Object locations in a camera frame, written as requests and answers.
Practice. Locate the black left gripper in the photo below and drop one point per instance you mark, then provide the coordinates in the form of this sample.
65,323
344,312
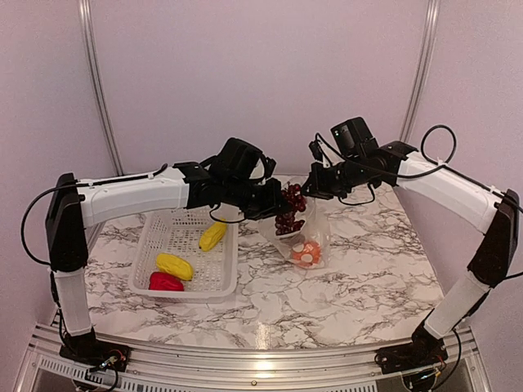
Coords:
273,203

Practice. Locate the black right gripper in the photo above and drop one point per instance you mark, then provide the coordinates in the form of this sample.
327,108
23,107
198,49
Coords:
316,185

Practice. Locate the dark red grape bunch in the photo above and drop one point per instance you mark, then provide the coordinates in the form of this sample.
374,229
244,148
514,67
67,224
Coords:
296,202

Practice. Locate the clear zip top bag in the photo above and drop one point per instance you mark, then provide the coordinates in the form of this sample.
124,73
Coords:
316,229

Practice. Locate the orange mini pumpkin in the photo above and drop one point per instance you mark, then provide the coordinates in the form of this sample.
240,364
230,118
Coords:
307,254

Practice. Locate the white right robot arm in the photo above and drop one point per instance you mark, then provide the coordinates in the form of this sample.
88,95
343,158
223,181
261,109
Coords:
489,215

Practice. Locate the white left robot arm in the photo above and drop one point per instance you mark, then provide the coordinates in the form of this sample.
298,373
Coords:
80,204

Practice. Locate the white plastic perforated basket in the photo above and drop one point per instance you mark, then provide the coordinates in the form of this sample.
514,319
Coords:
177,233

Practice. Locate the red bell pepper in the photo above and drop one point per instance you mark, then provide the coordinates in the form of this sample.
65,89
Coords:
160,281

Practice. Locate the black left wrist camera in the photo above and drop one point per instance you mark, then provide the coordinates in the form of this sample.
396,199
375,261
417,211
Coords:
240,160

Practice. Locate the aluminium frame post right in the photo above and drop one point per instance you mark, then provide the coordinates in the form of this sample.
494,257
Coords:
423,68

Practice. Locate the aluminium frame post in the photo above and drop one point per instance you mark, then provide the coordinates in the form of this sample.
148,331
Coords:
85,14
423,68

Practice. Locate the aluminium front table rail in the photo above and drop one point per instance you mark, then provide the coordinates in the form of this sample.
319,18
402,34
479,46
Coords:
162,367

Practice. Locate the aluminium frame post left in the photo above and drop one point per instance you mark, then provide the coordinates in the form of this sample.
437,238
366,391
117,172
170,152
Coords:
85,14

